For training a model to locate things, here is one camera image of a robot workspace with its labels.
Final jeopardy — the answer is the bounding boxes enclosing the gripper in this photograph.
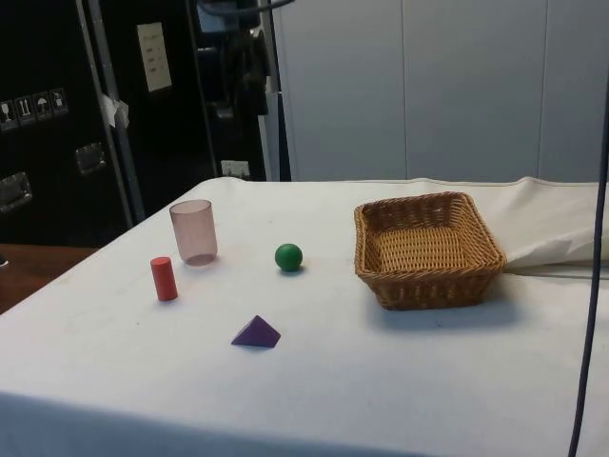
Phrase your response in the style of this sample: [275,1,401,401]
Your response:
[222,31,268,72]

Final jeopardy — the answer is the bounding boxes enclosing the red cylinder block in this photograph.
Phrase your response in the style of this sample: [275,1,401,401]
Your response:
[149,256,179,303]

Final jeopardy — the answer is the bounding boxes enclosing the brown wicker basket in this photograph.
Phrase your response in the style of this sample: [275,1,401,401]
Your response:
[353,190,508,311]

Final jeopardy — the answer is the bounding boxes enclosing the purple triangular block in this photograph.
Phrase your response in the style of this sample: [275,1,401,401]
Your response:
[230,314,282,350]

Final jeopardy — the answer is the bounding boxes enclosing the see-through pink cup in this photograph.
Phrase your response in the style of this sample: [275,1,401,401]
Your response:
[168,199,219,267]

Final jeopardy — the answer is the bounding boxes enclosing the pale lockers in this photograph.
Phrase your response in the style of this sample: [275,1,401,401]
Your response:
[271,0,609,185]

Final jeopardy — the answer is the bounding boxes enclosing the green ball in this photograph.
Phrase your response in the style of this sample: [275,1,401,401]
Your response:
[274,243,305,273]

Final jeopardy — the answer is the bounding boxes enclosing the black cabinet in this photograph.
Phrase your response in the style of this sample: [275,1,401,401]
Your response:
[0,0,292,248]

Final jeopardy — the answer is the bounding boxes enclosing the black cable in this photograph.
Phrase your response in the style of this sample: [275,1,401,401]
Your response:
[567,154,609,457]

